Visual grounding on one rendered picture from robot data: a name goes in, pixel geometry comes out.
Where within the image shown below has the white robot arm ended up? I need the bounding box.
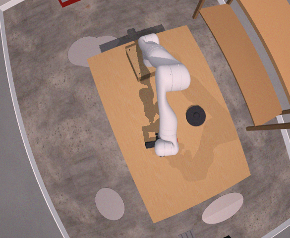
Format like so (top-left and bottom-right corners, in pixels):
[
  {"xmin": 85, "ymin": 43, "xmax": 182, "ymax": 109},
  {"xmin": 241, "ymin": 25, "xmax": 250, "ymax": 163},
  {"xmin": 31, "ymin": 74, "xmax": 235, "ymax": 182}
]
[{"xmin": 138, "ymin": 33, "xmax": 191, "ymax": 156}]

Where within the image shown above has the dark grey round disc with center stud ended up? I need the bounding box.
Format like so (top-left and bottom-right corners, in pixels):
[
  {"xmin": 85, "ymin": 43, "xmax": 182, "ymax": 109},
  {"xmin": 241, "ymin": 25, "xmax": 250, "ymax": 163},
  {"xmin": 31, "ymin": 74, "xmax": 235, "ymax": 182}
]
[{"xmin": 186, "ymin": 106, "xmax": 206, "ymax": 126}]

